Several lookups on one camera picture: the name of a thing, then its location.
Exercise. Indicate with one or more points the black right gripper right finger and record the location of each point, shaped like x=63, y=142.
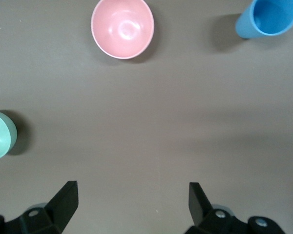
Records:
x=205, y=219

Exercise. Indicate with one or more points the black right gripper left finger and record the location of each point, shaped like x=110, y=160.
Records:
x=61, y=207

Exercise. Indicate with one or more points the green bowl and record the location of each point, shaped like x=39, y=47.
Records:
x=0, y=136

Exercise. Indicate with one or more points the pink bowl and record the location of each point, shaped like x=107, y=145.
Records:
x=123, y=28

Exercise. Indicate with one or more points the blue cup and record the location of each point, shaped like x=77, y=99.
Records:
x=271, y=17

